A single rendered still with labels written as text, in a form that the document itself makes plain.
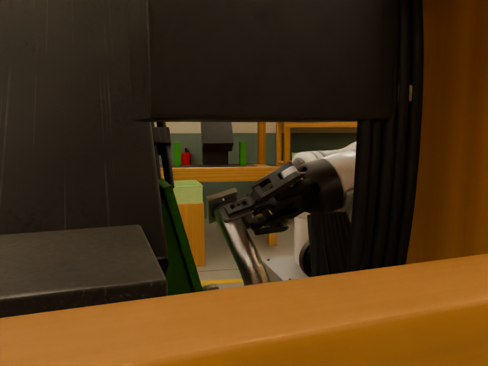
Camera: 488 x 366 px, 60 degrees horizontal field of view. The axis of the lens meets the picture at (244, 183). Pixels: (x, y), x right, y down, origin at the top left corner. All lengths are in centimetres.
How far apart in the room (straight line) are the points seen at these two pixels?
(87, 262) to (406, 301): 25
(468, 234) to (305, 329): 17
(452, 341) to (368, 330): 4
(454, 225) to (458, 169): 4
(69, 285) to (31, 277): 4
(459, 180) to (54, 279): 28
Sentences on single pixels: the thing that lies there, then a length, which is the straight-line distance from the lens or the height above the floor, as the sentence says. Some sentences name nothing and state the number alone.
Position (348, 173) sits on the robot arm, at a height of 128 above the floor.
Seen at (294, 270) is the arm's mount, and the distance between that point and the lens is 123.
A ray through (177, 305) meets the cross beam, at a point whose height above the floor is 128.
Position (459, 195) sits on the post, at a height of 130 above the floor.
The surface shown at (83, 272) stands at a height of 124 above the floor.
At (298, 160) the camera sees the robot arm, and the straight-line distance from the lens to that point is 121.
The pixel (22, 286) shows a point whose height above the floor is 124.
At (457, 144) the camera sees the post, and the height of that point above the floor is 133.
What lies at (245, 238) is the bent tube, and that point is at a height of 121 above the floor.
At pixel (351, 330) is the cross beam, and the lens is 17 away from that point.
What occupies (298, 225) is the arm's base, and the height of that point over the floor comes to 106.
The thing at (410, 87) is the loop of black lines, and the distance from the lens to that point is 33.
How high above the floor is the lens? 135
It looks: 8 degrees down
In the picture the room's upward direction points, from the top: straight up
